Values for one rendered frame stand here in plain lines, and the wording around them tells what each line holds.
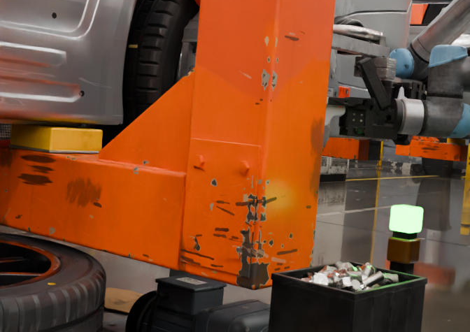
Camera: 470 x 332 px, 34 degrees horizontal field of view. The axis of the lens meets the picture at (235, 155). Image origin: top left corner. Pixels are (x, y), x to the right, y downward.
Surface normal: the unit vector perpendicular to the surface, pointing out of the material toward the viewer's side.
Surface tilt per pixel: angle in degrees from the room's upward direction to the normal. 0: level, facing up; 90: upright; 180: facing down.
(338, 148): 90
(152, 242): 90
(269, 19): 90
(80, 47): 90
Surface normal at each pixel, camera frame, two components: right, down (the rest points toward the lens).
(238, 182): -0.62, -0.01
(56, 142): 0.78, 0.09
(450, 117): 0.11, 0.07
